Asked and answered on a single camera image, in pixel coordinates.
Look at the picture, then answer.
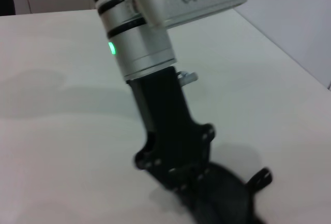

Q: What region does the left gripper cable with plug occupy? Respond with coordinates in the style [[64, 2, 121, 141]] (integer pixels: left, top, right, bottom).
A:
[[176, 70, 200, 85]]

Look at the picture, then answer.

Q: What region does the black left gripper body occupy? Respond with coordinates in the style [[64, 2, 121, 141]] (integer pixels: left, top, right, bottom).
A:
[[128, 66, 217, 181]]

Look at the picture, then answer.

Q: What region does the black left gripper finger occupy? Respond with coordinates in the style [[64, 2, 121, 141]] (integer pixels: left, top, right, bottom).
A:
[[245, 168, 273, 191], [151, 167, 207, 193]]

